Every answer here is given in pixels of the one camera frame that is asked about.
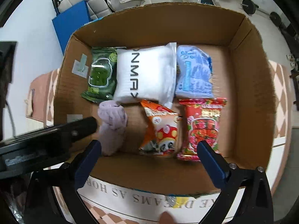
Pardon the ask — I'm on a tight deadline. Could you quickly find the purple knotted cloth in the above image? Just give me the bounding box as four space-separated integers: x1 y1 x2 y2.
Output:
98 100 128 156

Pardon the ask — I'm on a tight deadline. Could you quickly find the green snack packet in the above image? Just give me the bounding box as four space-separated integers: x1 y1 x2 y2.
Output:
81 47 118 104

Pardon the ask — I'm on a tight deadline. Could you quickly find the red snack packet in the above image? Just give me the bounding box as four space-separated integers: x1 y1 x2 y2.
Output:
177 98 227 161

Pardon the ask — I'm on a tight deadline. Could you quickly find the orange mushroom snack packet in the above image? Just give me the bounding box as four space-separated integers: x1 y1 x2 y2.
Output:
139 100 181 157

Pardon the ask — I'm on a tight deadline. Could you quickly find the blue tissue pack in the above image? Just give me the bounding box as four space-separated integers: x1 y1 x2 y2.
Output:
175 45 213 99

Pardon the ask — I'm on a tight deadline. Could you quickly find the white NMAX soft pack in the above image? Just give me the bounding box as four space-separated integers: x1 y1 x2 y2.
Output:
113 43 177 109

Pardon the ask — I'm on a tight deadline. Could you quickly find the blue folded mat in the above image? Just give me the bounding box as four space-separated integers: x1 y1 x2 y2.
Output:
52 0 92 54

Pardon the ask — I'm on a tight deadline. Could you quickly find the open cardboard box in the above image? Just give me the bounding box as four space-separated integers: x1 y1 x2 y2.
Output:
53 1 277 196

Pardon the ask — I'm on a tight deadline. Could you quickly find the grey quilted chair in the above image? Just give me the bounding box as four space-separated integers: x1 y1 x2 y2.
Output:
52 0 113 20

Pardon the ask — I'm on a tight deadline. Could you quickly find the floor barbell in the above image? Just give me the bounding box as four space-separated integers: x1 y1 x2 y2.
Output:
240 0 282 27

